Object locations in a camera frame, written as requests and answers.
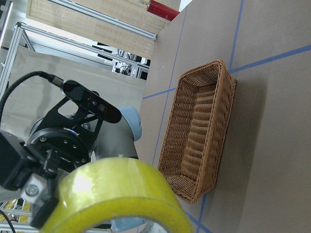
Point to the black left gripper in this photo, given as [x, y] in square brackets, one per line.
[57, 142]

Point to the yellow tape roll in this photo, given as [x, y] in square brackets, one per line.
[114, 188]

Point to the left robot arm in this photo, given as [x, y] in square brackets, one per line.
[113, 140]

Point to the brown wicker basket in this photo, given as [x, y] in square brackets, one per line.
[196, 130]

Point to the red cylinder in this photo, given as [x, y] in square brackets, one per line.
[162, 10]

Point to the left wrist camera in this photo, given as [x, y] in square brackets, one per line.
[91, 101]

